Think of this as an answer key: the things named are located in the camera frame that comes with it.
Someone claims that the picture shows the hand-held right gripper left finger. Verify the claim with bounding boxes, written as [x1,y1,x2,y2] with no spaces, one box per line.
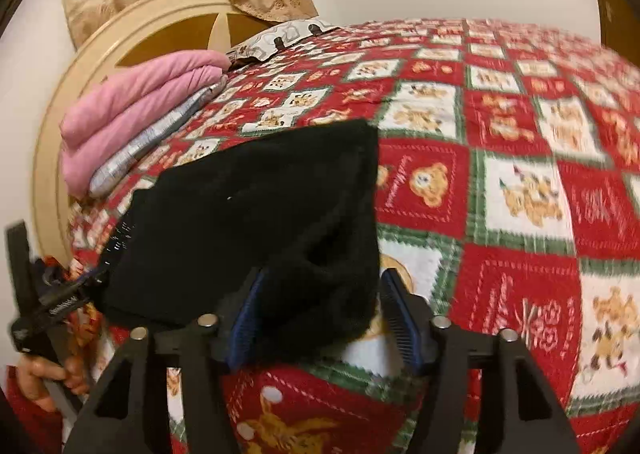
[62,269,268,454]

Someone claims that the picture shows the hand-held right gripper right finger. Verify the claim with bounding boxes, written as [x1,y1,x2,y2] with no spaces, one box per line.
[380,268,583,454]

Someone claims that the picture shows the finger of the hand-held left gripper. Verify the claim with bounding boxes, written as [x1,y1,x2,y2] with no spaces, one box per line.
[67,266,111,296]

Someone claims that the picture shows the black pants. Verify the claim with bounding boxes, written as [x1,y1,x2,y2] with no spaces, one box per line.
[95,119,382,366]

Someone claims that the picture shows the person's left forearm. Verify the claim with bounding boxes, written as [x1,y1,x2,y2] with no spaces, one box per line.
[4,366,68,454]

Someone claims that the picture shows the person's left hand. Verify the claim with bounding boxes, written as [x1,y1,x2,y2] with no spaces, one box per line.
[16,353,90,412]

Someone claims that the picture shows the grey white folded cloth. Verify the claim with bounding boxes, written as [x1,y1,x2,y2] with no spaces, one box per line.
[88,75,229,200]

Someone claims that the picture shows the red checked printed blanket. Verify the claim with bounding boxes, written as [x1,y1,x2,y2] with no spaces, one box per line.
[65,19,640,454]

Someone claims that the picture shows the pink folded blanket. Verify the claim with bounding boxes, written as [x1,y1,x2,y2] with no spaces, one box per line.
[59,50,232,198]

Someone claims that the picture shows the beige wooden headboard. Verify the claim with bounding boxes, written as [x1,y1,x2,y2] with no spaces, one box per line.
[30,0,281,262]

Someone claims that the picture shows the white patterned pillow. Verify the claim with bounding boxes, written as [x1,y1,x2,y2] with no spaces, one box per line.
[225,19,342,69]

